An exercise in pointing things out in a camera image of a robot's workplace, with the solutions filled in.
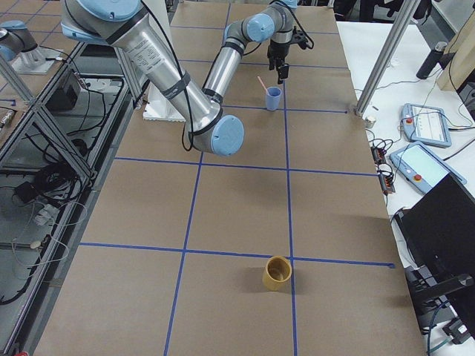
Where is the far teach pendant tablet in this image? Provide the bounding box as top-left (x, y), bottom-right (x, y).
top-left (401, 103), bottom-right (452, 148)

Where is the light blue plastic cup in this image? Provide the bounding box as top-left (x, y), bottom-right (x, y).
top-left (266, 87), bottom-right (282, 111)

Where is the pink chopstick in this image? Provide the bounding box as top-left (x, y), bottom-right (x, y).
top-left (257, 76), bottom-right (269, 95)

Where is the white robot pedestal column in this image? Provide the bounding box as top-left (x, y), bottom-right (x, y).
top-left (143, 0), bottom-right (185, 122)

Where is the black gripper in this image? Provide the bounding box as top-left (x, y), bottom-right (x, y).
top-left (267, 26), bottom-right (312, 85)

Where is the black water bottle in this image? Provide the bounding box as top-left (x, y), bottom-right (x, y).
top-left (416, 42), bottom-right (448, 79)

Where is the black power strip with cables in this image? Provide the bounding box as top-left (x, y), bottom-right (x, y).
top-left (369, 139), bottom-right (396, 196)

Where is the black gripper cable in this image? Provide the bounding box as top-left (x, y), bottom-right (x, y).
top-left (274, 0), bottom-right (312, 42)

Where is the brown paper table cover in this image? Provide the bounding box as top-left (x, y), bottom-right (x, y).
top-left (35, 7), bottom-right (425, 355)

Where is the small metal cylinder weight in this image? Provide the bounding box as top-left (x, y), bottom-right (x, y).
top-left (364, 116), bottom-right (376, 129)

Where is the black monitor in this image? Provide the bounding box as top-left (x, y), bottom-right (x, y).
top-left (396, 174), bottom-right (474, 334)

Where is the near teach pendant tablet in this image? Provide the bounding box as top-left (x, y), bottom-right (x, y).
top-left (390, 142), bottom-right (467, 194)

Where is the teach pendant tablet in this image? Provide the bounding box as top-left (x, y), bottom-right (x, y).
top-left (401, 103), bottom-right (452, 148)
top-left (390, 142), bottom-right (467, 194)

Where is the wooden board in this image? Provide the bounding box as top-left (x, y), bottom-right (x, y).
top-left (436, 12), bottom-right (474, 91)

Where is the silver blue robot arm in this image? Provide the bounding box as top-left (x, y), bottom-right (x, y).
top-left (61, 1), bottom-right (314, 156)

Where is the tan bamboo cup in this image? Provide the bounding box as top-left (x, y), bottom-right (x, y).
top-left (262, 256), bottom-right (292, 291)

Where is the aluminium frame post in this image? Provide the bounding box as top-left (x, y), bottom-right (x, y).
top-left (354, 0), bottom-right (420, 116)

